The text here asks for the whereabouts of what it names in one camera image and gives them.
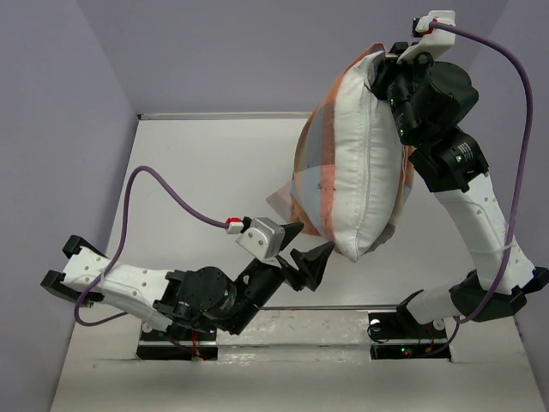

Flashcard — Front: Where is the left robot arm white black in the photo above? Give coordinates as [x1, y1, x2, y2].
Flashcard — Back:
[40, 217, 335, 339]

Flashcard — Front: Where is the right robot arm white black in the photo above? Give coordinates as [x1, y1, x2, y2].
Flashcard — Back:
[371, 42, 548, 336]

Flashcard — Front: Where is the purple camera cable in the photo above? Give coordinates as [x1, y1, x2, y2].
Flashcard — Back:
[73, 166, 228, 330]
[432, 21, 533, 357]

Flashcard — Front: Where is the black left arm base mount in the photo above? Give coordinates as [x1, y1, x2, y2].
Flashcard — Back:
[136, 323, 218, 361]

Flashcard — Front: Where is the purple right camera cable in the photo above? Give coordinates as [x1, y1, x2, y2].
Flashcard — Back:
[432, 21, 533, 357]

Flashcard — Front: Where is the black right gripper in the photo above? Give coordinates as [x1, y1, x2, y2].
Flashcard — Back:
[370, 40, 437, 145]

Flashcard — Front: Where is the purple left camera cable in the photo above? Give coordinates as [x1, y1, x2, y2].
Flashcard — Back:
[73, 166, 228, 330]

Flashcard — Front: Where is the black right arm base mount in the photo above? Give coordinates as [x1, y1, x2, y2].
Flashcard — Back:
[366, 291, 451, 361]

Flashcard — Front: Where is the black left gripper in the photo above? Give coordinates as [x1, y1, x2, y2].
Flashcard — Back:
[222, 221, 335, 336]

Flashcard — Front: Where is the multicolour patchwork pillowcase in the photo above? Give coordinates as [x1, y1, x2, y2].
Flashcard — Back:
[268, 43, 407, 240]

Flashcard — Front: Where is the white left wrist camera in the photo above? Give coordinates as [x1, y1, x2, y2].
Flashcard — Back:
[226, 217, 284, 266]

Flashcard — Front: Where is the white pillow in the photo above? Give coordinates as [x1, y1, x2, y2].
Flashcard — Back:
[329, 44, 403, 262]

